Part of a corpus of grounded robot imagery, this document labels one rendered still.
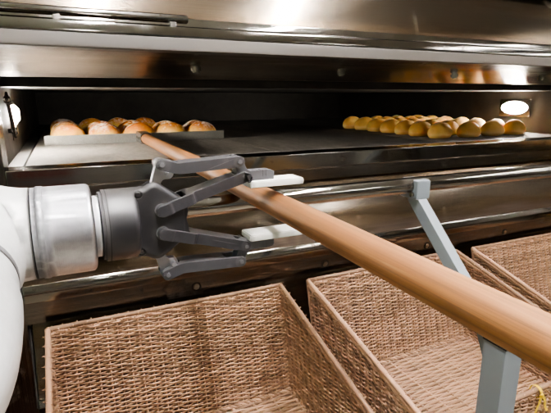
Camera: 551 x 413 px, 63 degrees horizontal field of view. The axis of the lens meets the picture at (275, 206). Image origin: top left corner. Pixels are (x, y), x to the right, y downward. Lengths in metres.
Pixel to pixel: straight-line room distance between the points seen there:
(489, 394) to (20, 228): 0.70
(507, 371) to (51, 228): 0.67
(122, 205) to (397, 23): 0.97
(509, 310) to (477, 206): 1.28
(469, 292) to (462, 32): 1.18
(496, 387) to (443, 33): 0.92
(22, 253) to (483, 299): 0.37
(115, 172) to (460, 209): 1.02
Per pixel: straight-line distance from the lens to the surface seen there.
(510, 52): 1.38
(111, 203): 0.47
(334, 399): 1.05
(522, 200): 1.73
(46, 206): 0.46
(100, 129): 1.51
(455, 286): 0.32
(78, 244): 0.46
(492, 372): 0.82
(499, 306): 0.30
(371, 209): 1.29
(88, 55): 0.90
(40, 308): 1.10
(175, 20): 0.94
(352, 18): 1.21
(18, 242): 0.45
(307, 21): 1.14
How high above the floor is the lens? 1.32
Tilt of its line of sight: 14 degrees down
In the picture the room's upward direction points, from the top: straight up
